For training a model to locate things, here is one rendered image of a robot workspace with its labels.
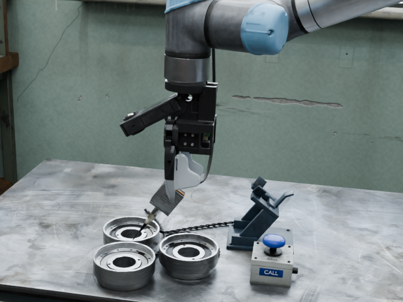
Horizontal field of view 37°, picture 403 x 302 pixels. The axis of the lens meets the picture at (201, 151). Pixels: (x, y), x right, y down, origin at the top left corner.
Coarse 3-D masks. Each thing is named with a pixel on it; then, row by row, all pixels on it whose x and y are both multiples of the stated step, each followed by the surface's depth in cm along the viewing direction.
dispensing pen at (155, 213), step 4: (156, 192) 106; (184, 192) 106; (152, 196) 107; (156, 208) 106; (152, 212) 106; (156, 212) 106; (148, 216) 107; (152, 216) 106; (156, 216) 107; (148, 220) 107; (152, 220) 107; (144, 224) 107; (148, 224) 107; (140, 228) 108; (136, 236) 108
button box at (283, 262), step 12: (252, 252) 104; (264, 252) 104; (276, 252) 104; (288, 252) 105; (252, 264) 102; (264, 264) 102; (276, 264) 101; (288, 264) 101; (252, 276) 103; (264, 276) 102; (276, 276) 102; (288, 276) 102
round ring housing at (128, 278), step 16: (96, 256) 102; (112, 256) 104; (128, 256) 104; (144, 256) 105; (96, 272) 99; (112, 272) 97; (128, 272) 97; (144, 272) 99; (112, 288) 99; (128, 288) 99
